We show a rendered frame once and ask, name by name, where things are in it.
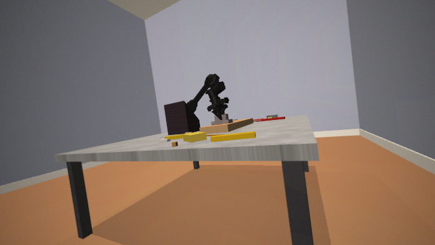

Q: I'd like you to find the yellow flat bar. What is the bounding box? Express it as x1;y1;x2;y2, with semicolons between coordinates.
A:
165;134;183;139
211;131;256;142

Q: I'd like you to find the yellow rectangular block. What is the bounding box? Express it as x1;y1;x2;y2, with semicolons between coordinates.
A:
183;132;207;143

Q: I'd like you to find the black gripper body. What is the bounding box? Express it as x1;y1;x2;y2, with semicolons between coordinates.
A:
207;96;228;111

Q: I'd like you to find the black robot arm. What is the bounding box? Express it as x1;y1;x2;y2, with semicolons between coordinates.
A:
187;74;229;112

